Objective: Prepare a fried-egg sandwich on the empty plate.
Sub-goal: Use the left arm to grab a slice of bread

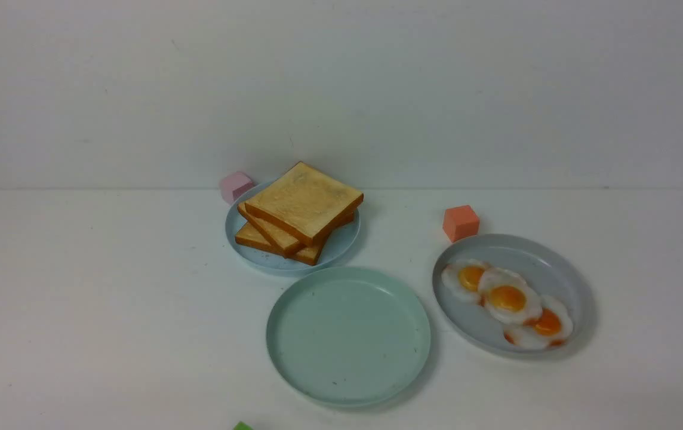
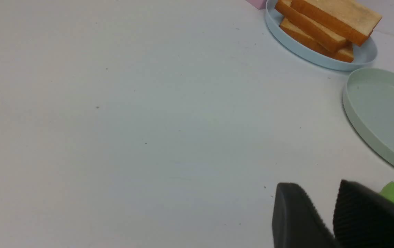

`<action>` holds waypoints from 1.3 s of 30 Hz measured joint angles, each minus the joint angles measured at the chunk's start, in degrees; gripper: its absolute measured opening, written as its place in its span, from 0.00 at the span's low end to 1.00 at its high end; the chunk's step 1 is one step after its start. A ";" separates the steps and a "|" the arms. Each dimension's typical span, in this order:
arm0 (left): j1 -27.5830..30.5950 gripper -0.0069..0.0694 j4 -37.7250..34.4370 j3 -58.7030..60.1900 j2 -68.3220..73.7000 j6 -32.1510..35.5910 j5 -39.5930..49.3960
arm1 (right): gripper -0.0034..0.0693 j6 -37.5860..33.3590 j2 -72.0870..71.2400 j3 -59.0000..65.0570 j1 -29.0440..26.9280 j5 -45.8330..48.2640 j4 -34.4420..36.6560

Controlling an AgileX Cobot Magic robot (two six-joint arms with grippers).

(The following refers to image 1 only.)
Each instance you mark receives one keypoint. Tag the mint green centre plate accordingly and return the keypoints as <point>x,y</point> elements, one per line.
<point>349,337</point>

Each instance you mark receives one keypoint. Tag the toast slice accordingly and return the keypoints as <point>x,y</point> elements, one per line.
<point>250,237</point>
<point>305,202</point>
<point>286,243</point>

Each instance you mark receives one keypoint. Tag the fried egg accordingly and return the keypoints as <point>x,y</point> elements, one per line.
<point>461,279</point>
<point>508,298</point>
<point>551,329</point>

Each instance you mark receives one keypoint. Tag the pink cube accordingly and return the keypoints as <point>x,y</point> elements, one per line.
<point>234,185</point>

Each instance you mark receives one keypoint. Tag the light blue bread plate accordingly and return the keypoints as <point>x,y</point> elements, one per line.
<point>339,242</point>

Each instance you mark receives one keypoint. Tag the orange cube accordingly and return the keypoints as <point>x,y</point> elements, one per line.
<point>460,222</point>

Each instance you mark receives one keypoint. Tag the green cube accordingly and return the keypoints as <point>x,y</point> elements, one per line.
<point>242,426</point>

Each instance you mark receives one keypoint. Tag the grey egg plate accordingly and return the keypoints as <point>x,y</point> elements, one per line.
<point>545,270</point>

